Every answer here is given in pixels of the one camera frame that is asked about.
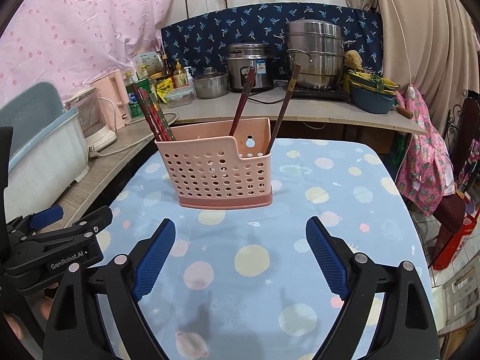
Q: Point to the pink dotted curtain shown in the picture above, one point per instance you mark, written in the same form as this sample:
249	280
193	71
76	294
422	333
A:
82	26

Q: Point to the dark sauce bottle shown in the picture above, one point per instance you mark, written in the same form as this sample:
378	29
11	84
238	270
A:
167	67

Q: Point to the white pump bottle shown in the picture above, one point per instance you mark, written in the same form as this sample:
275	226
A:
190	78

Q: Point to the pink perforated utensil basket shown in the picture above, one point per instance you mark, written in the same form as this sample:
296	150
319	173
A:
213	180

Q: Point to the black induction cooker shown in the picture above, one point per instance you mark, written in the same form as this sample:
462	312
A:
318	93

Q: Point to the dark red cloth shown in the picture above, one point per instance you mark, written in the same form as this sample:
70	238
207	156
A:
450	210

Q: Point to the brown loofah sponge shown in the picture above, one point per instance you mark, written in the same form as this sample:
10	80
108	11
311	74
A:
353	60

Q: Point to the person's left hand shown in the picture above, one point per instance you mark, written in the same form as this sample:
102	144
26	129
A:
47	305

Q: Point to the white green box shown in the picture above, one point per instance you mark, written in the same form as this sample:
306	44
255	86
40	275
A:
146	65

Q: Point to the blue basin stack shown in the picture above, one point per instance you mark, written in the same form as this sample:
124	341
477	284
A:
371	99

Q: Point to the yellow dish soap bottle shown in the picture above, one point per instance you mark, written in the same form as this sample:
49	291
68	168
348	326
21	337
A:
180	77

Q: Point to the brown chopstick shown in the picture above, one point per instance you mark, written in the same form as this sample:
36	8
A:
285	108

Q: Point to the yellow packet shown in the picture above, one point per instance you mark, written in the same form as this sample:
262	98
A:
165	92

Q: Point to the grey side counter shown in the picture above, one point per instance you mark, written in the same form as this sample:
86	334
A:
112	168

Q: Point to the light wooden counter board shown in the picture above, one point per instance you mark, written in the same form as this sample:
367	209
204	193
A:
337	114

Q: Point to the red chopstick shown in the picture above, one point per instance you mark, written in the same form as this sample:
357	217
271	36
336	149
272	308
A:
150	114
144	112
160	119
155	116
165	122

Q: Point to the white clear kitchen appliance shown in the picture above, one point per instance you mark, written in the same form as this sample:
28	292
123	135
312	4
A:
93	120

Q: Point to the steel rice cooker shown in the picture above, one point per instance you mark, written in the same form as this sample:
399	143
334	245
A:
240	65

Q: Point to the clear food container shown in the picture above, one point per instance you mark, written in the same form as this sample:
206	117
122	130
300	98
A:
179	96

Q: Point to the pink electric kettle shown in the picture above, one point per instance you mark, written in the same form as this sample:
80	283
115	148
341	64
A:
112	97

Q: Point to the black metal chair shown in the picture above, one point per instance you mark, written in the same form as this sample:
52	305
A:
467	135

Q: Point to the pink floral garment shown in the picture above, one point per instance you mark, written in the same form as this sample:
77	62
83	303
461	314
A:
423	157

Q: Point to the beige curtain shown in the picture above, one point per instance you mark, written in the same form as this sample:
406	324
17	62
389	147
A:
423	26

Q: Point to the small pot glass lid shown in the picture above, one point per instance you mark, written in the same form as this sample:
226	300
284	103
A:
210	84

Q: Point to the stainless steamer pot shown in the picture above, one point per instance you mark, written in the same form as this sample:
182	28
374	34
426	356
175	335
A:
315	52

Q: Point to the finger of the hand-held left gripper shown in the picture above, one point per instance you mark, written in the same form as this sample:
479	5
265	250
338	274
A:
47	215
95	219

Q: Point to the navy patterned cloth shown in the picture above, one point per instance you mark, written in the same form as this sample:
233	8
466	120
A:
210	30

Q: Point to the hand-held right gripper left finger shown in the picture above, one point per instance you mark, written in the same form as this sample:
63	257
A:
153	262

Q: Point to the white and blue storage bin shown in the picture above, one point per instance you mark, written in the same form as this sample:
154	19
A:
48	150

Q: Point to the red bag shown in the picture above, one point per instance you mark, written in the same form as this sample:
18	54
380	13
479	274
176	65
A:
455	243

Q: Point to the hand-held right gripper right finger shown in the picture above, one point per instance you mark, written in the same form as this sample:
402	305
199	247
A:
326	262

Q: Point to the blue polka dot tablecloth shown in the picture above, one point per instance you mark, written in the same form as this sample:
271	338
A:
262	225

